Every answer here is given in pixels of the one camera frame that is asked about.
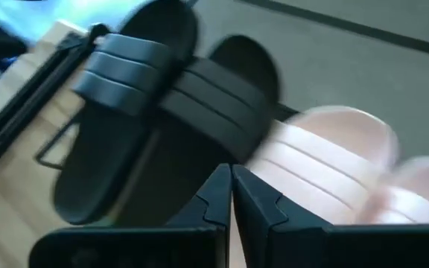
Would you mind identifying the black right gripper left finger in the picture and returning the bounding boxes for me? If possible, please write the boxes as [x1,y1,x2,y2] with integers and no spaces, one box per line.
[29,162,233,268]

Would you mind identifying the black rubber slide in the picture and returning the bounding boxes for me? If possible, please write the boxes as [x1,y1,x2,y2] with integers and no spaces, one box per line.
[113,34,283,228]
[52,0,200,226]

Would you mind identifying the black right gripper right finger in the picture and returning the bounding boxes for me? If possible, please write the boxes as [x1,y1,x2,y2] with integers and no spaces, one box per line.
[232,164,429,268]

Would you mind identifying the pink rubber slide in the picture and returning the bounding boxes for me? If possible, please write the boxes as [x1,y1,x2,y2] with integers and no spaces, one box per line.
[354,155,429,225]
[244,105,401,226]

